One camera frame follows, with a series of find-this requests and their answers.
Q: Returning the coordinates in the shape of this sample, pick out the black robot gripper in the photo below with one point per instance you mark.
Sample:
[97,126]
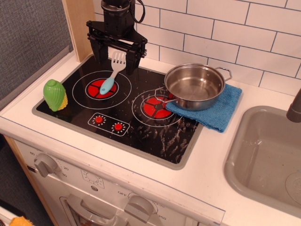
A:
[117,31]

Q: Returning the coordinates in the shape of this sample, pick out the white spatula with blue handle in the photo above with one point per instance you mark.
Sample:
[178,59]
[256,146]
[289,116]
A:
[118,63]

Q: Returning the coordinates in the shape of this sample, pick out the black toy stovetop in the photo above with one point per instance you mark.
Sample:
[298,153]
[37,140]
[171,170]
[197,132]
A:
[149,129]

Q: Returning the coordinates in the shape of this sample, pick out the red left stove knob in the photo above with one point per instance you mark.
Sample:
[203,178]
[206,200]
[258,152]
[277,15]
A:
[99,119]

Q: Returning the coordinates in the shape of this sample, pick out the red stove knob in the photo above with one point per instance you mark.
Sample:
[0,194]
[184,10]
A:
[99,119]
[118,127]

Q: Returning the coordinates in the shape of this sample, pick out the red right stove knob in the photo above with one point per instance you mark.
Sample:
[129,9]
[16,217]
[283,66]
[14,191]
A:
[118,127]

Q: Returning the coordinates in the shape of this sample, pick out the green and yellow toy corn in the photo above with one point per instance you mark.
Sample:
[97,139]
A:
[55,95]

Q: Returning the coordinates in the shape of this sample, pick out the stainless steel pot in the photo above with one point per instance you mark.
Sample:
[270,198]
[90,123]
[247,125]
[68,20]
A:
[194,86]

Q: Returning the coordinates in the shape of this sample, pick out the blue knitted cloth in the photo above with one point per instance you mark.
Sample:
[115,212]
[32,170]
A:
[218,116]

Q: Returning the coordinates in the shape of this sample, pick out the grey timer knob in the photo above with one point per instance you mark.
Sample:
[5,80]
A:
[45,164]

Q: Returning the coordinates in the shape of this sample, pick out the grey oven knob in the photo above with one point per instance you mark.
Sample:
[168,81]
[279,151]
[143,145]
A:
[139,208]

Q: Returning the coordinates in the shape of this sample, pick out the grey sink basin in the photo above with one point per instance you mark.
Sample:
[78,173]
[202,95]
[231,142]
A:
[264,162]

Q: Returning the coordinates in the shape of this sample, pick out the grey faucet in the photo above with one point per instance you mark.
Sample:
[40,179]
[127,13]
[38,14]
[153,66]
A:
[294,112]

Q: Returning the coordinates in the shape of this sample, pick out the orange yellow object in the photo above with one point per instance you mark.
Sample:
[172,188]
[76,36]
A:
[20,221]

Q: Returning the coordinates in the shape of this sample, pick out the wooden side post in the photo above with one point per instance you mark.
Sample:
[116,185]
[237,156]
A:
[78,13]

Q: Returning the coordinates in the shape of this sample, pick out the grey oven door handle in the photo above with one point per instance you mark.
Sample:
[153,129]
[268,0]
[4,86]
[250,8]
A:
[80,214]

